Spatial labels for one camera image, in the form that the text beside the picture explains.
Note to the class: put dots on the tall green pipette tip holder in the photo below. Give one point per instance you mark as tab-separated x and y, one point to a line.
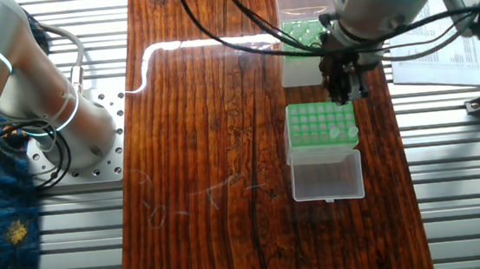
327	179

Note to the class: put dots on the printed white paper sheet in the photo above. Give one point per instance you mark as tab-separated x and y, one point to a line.
442	57

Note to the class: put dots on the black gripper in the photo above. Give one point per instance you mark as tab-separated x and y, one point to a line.
347	60

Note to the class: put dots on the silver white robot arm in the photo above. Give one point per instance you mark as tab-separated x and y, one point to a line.
385	0

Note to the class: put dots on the brown wooden board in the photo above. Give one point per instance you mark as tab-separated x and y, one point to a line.
200	173

